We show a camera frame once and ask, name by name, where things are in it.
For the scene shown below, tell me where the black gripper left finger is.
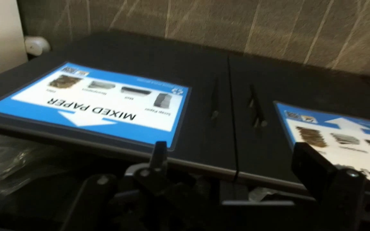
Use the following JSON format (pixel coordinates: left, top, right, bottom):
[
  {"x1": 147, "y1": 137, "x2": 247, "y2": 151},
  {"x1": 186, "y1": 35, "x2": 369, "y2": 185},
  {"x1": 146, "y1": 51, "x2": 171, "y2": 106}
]
[{"x1": 61, "y1": 141, "x2": 168, "y2": 231}]

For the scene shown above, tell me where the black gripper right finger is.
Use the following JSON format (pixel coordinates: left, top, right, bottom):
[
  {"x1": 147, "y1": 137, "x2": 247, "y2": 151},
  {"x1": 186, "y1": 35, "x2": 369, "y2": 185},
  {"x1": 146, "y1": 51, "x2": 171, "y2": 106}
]
[{"x1": 292, "y1": 142, "x2": 370, "y2": 231}]

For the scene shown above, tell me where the left bin door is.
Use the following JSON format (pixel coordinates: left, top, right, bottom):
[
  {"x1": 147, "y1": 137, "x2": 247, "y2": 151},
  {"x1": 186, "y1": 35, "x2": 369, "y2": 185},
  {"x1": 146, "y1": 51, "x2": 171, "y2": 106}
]
[{"x1": 228, "y1": 55, "x2": 370, "y2": 196}]

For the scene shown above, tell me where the bin door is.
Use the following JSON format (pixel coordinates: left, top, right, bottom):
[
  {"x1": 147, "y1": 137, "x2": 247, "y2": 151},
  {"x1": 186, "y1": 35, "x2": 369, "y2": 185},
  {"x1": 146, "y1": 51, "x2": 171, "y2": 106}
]
[
  {"x1": 228, "y1": 55, "x2": 370, "y2": 196},
  {"x1": 0, "y1": 32, "x2": 238, "y2": 178}
]

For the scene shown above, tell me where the black bin liner bag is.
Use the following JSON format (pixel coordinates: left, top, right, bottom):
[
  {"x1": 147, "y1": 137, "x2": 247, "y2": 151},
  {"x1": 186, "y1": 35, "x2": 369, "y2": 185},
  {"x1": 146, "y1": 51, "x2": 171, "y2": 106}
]
[{"x1": 0, "y1": 135, "x2": 81, "y2": 205}]

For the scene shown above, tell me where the right bin door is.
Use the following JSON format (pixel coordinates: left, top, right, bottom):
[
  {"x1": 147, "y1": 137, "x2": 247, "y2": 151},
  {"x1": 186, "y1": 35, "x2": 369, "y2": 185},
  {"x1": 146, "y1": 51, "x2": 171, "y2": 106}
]
[{"x1": 0, "y1": 32, "x2": 238, "y2": 178}]

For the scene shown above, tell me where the right mixed paper sign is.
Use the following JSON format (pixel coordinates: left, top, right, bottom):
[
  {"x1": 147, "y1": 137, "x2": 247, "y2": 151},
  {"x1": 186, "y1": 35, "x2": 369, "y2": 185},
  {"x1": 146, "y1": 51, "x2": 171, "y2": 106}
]
[{"x1": 0, "y1": 63, "x2": 191, "y2": 145}]

